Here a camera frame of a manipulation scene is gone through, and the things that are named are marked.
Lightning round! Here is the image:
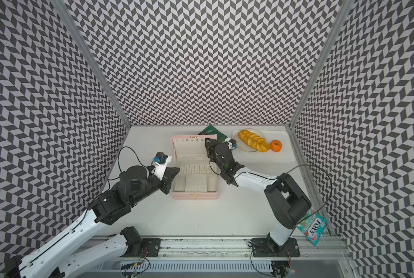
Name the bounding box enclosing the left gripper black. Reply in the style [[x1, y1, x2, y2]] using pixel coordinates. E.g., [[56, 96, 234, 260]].
[[129, 167, 179, 206]]

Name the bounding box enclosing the pink jewelry box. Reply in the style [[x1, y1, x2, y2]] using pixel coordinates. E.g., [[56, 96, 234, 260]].
[[171, 134, 219, 200]]

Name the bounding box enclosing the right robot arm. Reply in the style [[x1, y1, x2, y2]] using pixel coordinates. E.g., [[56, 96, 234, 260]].
[[205, 139, 312, 249]]

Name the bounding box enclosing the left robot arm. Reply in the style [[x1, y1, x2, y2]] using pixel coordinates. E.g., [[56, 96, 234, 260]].
[[4, 163, 180, 278]]

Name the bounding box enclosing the clear glass plate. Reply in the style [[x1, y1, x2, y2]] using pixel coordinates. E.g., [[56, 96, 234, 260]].
[[234, 128, 266, 152]]

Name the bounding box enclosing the green snack bag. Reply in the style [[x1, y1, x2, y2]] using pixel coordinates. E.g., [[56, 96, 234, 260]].
[[199, 125, 228, 142]]

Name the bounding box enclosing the braided bread loaf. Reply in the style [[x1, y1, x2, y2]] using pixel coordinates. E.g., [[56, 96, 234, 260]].
[[238, 130, 271, 152]]

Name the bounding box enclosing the small orange pumpkin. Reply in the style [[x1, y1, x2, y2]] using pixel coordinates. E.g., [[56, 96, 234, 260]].
[[270, 140, 283, 152]]

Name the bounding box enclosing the teal candy bag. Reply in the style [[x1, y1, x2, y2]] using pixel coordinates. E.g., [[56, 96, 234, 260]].
[[297, 209, 327, 246]]

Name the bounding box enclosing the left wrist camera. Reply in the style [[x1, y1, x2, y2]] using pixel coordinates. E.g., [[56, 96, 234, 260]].
[[152, 152, 172, 180]]

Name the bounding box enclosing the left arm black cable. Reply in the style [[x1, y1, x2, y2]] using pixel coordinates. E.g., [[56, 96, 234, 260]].
[[106, 145, 154, 183]]

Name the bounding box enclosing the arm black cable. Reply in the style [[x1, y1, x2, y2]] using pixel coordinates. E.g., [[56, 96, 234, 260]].
[[106, 145, 154, 183], [283, 164, 334, 223]]

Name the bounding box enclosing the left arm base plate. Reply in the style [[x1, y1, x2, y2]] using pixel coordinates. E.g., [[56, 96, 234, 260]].
[[122, 237, 162, 258]]

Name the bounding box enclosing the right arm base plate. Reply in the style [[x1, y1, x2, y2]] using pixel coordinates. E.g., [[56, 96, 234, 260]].
[[248, 237, 300, 258]]

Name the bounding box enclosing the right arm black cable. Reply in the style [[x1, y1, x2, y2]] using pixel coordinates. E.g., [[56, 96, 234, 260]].
[[283, 164, 334, 223]]

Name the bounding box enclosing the aluminium mounting rail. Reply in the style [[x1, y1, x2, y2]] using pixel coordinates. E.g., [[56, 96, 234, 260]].
[[59, 235, 354, 261]]

